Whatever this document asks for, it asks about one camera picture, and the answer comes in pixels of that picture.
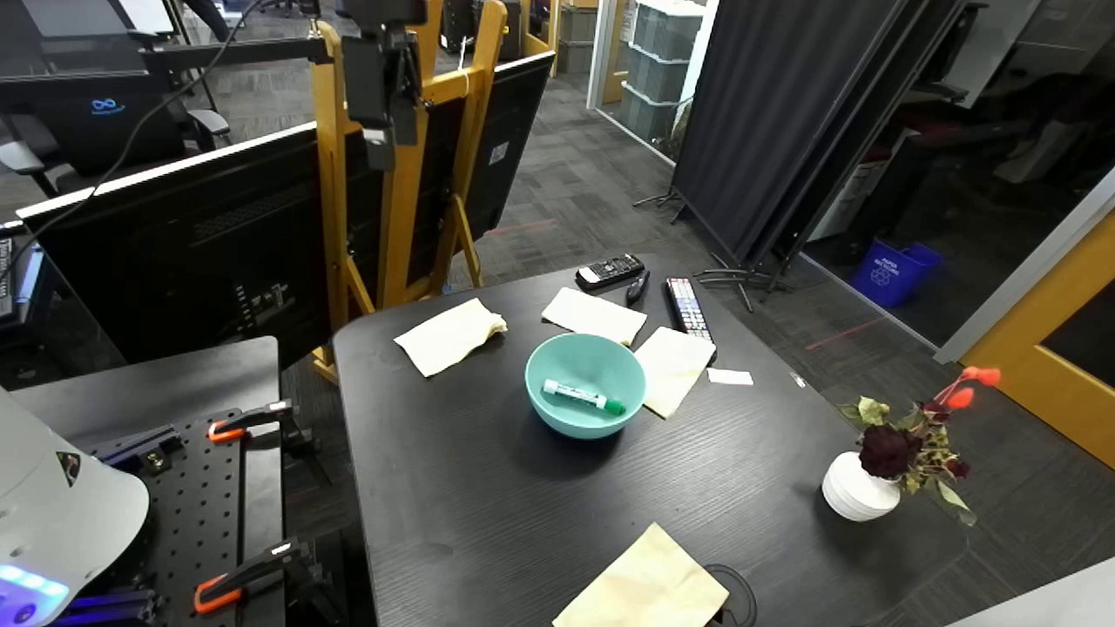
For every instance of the office chair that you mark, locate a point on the office chair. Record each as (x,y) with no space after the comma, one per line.
(96,122)

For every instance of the black metal bracket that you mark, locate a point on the black metal bracket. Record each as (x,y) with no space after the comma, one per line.
(139,446)

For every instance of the blue recycling bin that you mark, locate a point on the blue recycling bin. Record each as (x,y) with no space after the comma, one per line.
(893,272)

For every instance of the dried flower bouquet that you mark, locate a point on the dried flower bouquet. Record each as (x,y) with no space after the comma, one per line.
(893,448)

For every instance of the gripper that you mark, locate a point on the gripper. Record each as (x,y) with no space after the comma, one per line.
(380,9)

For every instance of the white ribbed vase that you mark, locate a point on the white ribbed vase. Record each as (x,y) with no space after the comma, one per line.
(854,492)

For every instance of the orange and black clamp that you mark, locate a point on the orange and black clamp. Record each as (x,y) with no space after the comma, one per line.
(253,418)
(244,575)

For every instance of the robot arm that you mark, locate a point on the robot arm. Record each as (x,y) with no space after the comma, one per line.
(52,514)

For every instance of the white pen with green cap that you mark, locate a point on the white pen with green cap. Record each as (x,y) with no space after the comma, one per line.
(577,395)

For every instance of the teal bowl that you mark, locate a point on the teal bowl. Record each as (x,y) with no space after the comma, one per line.
(575,366)

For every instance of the long black remote control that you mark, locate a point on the long black remote control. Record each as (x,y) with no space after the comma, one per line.
(689,313)

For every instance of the black curtain backdrop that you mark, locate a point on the black curtain backdrop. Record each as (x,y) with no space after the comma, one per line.
(784,113)

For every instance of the short black remote control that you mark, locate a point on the short black remote control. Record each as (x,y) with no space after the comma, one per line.
(610,271)

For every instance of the small white paper slip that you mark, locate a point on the small white paper slip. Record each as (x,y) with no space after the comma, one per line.
(730,376)

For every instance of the cream paper napkin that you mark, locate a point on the cream paper napkin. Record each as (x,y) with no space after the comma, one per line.
(675,370)
(649,583)
(449,335)
(594,315)

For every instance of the stack of plastic storage bins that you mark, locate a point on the stack of plastic storage bins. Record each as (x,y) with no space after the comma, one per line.
(662,61)

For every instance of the wooden easel frame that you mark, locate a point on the wooden easel frame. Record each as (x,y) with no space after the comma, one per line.
(329,200)

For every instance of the large black monitor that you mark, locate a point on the large black monitor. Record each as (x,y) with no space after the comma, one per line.
(174,252)

